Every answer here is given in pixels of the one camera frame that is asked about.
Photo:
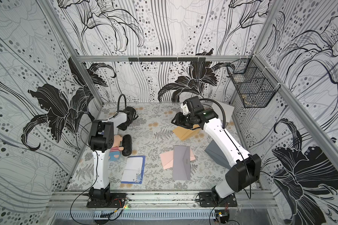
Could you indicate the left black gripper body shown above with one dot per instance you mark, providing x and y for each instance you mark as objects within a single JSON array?
[{"x": 123, "y": 126}]

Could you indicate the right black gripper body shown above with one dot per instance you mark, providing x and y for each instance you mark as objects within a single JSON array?
[{"x": 180, "y": 119}]

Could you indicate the yellow kraft envelope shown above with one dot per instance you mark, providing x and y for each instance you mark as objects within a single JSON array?
[{"x": 184, "y": 134}]

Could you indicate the dark grey envelope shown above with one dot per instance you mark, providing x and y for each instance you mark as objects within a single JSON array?
[{"x": 217, "y": 155}]

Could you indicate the lilac grey envelope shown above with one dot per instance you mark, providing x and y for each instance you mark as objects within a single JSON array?
[{"x": 182, "y": 173}]

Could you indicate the white blue-bordered letter paper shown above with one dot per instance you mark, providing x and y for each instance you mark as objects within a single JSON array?
[{"x": 134, "y": 170}]

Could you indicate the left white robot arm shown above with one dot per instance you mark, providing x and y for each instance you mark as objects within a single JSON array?
[{"x": 107, "y": 145}]

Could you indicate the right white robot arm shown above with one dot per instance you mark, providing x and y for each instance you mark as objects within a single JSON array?
[{"x": 245, "y": 167}]

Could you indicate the pink envelope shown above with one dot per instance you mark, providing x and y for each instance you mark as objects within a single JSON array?
[{"x": 169, "y": 159}]

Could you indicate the white mini drawer cabinet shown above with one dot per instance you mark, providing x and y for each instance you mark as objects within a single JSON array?
[{"x": 228, "y": 110}]

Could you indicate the pink plush doll toy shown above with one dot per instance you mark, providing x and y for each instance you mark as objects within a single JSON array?
[{"x": 117, "y": 148}]

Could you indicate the small electronics board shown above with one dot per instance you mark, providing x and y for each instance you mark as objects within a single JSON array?
[{"x": 222, "y": 217}]

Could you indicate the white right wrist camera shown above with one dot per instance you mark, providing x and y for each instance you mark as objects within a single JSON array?
[{"x": 185, "y": 109}]

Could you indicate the black bar on rail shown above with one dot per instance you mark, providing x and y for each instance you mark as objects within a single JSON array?
[{"x": 163, "y": 59}]

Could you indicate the black wire mesh basket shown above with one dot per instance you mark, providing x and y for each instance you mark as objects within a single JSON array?
[{"x": 253, "y": 88}]

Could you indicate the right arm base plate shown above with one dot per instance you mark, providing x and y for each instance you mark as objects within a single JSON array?
[{"x": 210, "y": 200}]

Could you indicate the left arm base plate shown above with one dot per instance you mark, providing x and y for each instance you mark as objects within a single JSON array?
[{"x": 115, "y": 201}]

